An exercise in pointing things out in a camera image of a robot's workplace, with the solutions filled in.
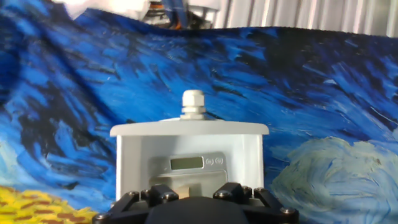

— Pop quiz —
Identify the blue and yellow painted cloth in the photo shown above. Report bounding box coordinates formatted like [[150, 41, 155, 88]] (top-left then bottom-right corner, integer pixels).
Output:
[[0, 0, 398, 224]]

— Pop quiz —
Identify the small digital scale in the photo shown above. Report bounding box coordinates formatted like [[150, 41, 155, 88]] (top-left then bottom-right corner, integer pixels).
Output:
[[147, 151, 230, 199]]

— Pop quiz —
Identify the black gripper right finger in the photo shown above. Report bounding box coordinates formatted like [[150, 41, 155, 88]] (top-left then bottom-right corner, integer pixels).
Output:
[[212, 182, 300, 224]]

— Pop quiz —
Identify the crumpled white paper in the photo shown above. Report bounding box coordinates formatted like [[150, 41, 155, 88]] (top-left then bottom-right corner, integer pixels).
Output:
[[52, 0, 149, 20]]

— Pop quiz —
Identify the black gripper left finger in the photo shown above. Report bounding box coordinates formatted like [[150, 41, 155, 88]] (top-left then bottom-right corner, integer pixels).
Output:
[[92, 184, 180, 224]]

